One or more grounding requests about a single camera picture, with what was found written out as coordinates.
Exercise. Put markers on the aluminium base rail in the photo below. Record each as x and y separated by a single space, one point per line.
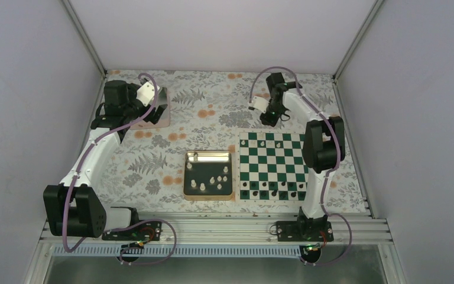
255 230

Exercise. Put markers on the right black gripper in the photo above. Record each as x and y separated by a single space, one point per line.
271 122

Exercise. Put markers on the green white chess board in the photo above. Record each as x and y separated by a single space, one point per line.
275 165

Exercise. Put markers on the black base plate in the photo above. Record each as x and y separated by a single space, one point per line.
291 231
149 231

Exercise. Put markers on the metal tray with wooden rim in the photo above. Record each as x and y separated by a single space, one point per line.
210 164

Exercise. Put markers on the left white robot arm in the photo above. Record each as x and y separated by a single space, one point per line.
72 206

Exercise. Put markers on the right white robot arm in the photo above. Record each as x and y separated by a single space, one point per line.
323 146

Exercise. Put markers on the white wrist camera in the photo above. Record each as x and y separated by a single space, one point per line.
259 103
146 93

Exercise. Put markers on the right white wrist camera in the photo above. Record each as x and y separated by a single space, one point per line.
259 103

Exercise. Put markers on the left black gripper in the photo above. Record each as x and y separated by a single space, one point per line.
154 118

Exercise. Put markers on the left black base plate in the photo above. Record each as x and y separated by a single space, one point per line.
149 231

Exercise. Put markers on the empty silver metal tray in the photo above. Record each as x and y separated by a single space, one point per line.
162 118

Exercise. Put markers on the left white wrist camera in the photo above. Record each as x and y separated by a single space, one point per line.
146 93

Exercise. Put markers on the floral paper table cover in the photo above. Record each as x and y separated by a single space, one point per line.
207 109

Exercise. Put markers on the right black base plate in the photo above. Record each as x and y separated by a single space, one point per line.
291 231

